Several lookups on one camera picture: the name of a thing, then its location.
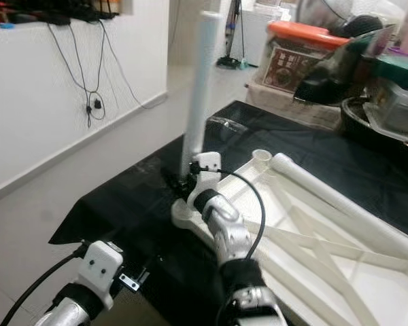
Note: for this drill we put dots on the dark curved glossy panel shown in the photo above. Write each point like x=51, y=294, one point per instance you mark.
x=326, y=78

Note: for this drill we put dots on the silver metal bowl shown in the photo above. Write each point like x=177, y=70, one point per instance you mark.
x=323, y=12

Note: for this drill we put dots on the orange-lidded storage box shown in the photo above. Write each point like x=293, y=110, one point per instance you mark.
x=289, y=64

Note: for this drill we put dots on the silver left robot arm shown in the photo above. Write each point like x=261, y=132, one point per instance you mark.
x=71, y=312

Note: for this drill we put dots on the black power adapter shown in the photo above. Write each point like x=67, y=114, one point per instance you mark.
x=96, y=105

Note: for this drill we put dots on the white plastic table top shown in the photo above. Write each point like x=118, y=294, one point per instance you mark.
x=353, y=272

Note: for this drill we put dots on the white appliance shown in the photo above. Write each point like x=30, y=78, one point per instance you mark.
x=251, y=37

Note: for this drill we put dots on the black floor mop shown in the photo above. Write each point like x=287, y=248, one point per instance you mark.
x=228, y=61

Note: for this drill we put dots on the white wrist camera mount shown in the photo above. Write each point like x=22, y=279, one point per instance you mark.
x=100, y=265
x=205, y=183

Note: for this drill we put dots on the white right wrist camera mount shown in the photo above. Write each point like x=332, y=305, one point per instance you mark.
x=205, y=183

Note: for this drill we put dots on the white plastic table leg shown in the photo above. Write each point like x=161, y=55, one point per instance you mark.
x=198, y=88
x=340, y=200

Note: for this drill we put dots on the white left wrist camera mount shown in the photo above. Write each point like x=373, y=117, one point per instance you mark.
x=100, y=265

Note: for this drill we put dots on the black router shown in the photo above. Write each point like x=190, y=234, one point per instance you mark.
x=58, y=19

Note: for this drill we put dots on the black wok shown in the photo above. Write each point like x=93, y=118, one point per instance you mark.
x=360, y=125

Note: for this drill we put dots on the clear plastic container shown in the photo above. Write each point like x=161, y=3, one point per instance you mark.
x=401, y=102

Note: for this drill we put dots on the black tablecloth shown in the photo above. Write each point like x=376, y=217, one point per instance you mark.
x=136, y=217

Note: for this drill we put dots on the beige bench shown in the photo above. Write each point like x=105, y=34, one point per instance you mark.
x=279, y=102

